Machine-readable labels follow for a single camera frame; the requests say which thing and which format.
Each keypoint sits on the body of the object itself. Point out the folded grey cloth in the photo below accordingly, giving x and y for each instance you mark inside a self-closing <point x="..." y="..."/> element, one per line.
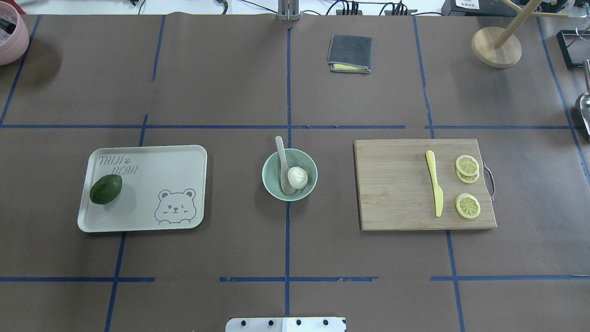
<point x="350" y="54"/>

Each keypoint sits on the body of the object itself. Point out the white serving tray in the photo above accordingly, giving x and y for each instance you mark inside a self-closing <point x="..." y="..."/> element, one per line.
<point x="163" y="187"/>

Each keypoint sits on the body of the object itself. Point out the metal scoop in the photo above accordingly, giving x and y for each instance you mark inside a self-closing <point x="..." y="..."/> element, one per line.
<point x="583" y="101"/>

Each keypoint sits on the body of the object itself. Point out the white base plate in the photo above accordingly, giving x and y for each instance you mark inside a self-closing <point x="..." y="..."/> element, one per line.
<point x="287" y="324"/>

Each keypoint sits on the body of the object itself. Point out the lemon slice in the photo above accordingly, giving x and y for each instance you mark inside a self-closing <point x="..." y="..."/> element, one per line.
<point x="467" y="179"/>
<point x="467" y="206"/>
<point x="467" y="165"/>

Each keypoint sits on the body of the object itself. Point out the green avocado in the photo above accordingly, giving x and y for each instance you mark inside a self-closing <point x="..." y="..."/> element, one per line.
<point x="106" y="189"/>

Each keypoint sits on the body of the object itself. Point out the mint green bowl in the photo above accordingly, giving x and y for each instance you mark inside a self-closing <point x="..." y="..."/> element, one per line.
<point x="271" y="174"/>

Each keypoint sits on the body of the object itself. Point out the pink bowl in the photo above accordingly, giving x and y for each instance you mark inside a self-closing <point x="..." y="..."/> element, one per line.
<point x="14" y="34"/>

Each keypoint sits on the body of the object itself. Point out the aluminium frame post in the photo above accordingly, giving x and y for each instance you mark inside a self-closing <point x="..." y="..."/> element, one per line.
<point x="288" y="10"/>

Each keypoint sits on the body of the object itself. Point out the white ceramic spoon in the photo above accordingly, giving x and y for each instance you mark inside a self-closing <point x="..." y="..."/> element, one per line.
<point x="286" y="187"/>

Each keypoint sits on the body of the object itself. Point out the yellow plastic knife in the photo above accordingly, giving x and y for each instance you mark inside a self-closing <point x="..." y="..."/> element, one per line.
<point x="438" y="193"/>

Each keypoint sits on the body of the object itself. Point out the black glass rack tray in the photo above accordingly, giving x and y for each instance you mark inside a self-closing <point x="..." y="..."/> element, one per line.
<point x="574" y="46"/>

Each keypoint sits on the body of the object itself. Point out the wooden cutting board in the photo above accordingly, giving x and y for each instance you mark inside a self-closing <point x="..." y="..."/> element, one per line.
<point x="395" y="190"/>

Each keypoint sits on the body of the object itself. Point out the wooden mug tree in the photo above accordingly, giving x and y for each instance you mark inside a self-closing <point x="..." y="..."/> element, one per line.
<point x="499" y="47"/>

